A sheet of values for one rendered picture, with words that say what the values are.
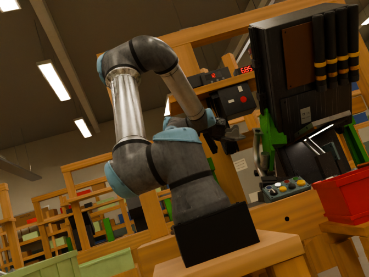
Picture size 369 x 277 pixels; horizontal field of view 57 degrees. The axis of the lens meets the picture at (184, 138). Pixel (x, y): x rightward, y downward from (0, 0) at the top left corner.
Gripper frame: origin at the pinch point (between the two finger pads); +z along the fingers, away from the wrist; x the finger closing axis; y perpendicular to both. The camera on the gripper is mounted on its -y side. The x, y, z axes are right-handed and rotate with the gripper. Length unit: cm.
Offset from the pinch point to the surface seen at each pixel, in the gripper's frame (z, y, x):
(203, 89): -20.6, 8.0, 31.9
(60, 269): -52, -11, -72
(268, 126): 10.1, 7.5, -0.3
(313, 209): 23.9, -2.5, -39.4
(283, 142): 17.3, 2.3, -2.8
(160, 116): -189, -459, 921
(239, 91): -1.9, 8.0, 35.6
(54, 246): -413, -713, 519
